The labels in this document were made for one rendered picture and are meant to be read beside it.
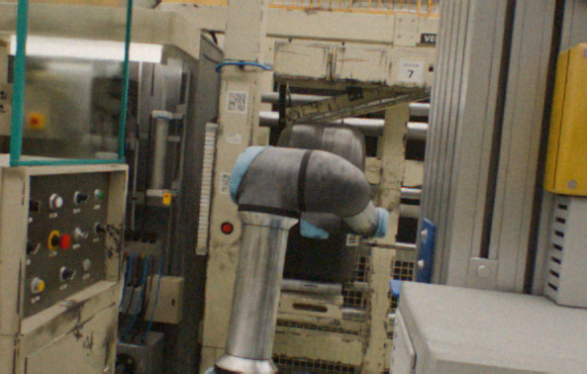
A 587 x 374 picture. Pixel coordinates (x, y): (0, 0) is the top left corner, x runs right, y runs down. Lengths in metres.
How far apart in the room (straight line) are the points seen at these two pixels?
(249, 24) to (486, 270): 1.56
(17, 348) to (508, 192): 1.10
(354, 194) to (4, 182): 0.75
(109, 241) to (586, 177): 1.49
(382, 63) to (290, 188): 1.30
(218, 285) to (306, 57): 0.94
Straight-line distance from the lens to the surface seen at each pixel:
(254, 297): 1.00
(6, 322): 1.37
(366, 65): 2.21
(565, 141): 0.54
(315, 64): 2.21
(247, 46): 1.99
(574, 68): 0.55
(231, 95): 1.97
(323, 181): 0.97
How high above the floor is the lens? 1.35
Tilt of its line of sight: 4 degrees down
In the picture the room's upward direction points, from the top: 5 degrees clockwise
